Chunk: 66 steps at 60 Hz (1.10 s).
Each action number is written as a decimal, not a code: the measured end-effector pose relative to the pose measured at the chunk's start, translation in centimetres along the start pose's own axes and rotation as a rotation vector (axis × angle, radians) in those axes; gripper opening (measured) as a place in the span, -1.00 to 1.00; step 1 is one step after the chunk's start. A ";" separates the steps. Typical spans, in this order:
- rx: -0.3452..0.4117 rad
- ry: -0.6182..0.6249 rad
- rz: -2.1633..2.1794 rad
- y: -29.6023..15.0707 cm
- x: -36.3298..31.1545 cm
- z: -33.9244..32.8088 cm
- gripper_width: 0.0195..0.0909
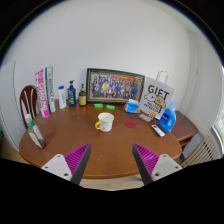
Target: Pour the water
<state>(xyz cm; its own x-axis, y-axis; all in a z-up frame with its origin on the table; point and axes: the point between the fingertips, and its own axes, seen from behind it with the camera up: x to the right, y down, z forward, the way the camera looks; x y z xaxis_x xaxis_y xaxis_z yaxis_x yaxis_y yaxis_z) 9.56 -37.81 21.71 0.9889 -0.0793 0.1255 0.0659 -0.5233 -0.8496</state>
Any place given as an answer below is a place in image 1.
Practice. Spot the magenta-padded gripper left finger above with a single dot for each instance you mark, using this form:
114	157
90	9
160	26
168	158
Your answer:
58	166

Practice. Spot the clear green-labelled drink bottle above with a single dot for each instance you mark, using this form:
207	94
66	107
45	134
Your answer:
35	135

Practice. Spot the white radiator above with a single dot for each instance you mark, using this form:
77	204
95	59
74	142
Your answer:
201	151

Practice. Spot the white bottle with blue cap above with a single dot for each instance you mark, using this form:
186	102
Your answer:
62	98

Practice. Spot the flat floral patterned pouch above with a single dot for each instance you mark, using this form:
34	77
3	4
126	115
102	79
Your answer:
145	117

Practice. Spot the brown wooden chair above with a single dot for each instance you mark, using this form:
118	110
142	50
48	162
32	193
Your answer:
23	105

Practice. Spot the blue tissue pack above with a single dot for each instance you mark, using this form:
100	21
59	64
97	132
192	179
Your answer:
132	107

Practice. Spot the brown wooden side table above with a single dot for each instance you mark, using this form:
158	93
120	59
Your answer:
184	128

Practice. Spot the white remote control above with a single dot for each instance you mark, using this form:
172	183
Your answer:
158	130

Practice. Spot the white paper gift bag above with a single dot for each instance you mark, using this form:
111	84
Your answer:
156	96

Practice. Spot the puzzle cube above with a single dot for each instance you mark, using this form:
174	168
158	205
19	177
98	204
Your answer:
153	115

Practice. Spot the small green pack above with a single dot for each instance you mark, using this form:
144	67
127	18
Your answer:
98	105
110	107

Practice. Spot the amber pump bottle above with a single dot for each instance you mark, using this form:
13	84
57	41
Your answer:
82	98

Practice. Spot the framed group picture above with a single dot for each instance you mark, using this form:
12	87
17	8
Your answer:
115	86

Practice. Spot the dark blue pump bottle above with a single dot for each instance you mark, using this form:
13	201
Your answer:
71	96

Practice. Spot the blue detergent bottle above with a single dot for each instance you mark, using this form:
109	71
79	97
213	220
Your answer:
167	120

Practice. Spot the white refrigerator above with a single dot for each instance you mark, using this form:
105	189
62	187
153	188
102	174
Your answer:
7	106

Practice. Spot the tall pink and white box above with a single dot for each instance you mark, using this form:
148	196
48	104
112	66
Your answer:
42	95

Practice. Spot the flat round red coaster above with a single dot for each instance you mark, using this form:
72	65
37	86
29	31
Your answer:
130	124

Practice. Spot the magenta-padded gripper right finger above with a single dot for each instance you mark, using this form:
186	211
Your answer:
163	166

